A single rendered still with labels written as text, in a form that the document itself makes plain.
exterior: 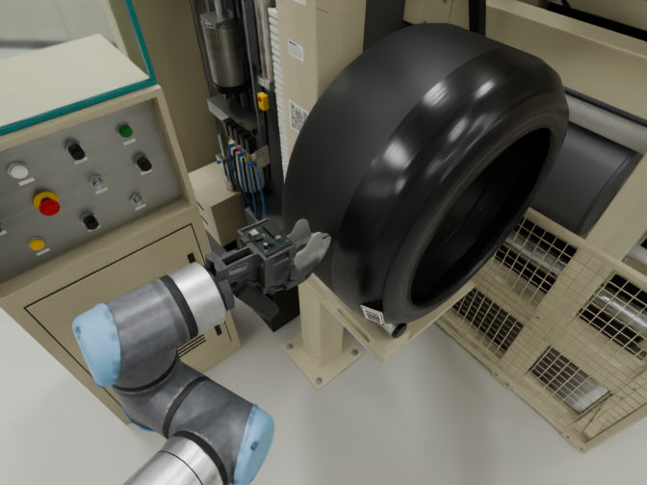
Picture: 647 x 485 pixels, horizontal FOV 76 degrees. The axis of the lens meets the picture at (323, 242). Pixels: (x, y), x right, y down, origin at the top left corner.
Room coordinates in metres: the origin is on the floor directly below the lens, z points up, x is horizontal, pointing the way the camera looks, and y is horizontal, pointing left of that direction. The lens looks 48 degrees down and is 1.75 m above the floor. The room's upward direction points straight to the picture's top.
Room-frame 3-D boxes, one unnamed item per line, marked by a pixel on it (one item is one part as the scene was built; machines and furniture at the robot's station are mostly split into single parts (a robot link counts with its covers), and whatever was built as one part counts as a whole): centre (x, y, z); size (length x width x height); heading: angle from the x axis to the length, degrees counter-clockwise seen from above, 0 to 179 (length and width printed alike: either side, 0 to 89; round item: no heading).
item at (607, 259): (0.74, -0.57, 0.65); 0.90 x 0.02 x 0.70; 40
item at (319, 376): (0.89, 0.01, 0.01); 0.27 x 0.27 x 0.02; 40
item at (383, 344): (0.62, -0.06, 0.84); 0.36 x 0.09 x 0.06; 40
